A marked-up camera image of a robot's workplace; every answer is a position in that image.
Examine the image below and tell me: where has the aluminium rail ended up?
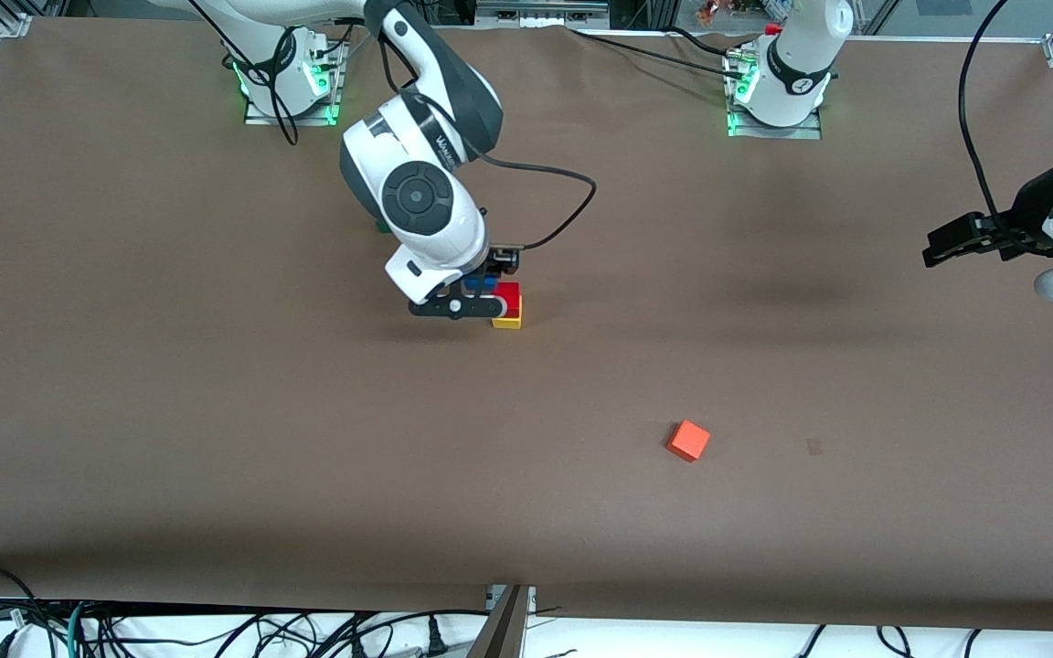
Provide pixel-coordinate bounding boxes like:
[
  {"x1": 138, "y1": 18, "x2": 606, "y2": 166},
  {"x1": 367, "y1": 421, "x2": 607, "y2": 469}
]
[{"x1": 474, "y1": 0, "x2": 612, "y2": 27}]

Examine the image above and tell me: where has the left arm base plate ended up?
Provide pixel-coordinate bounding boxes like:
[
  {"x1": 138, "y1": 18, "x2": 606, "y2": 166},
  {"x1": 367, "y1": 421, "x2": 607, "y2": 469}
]
[{"x1": 724, "y1": 48, "x2": 824, "y2": 141}]

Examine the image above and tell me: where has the black cable with plug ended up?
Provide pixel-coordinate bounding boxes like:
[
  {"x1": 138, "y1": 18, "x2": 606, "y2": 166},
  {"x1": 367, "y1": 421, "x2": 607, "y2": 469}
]
[{"x1": 307, "y1": 610, "x2": 491, "y2": 658}]

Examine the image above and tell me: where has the colourful clutter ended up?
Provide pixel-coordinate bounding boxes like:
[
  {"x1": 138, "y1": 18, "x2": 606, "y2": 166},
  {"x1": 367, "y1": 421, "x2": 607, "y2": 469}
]
[{"x1": 693, "y1": 0, "x2": 797, "y2": 27}]

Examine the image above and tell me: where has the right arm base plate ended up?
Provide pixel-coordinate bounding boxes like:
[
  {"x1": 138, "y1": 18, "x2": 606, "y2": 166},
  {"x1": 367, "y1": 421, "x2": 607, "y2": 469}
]
[{"x1": 243, "y1": 37, "x2": 346, "y2": 127}]

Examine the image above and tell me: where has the black cable across table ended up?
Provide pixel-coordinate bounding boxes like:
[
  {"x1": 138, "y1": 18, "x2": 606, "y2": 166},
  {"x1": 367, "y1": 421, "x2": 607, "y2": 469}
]
[{"x1": 568, "y1": 26, "x2": 751, "y2": 79}]

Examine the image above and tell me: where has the metal bracket post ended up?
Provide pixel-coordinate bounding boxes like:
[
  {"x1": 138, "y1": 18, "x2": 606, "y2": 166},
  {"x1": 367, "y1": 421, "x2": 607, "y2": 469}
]
[{"x1": 467, "y1": 585, "x2": 537, "y2": 658}]

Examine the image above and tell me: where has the orange block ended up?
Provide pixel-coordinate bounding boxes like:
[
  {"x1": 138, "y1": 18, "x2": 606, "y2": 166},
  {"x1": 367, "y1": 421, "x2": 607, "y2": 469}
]
[{"x1": 667, "y1": 419, "x2": 711, "y2": 462}]

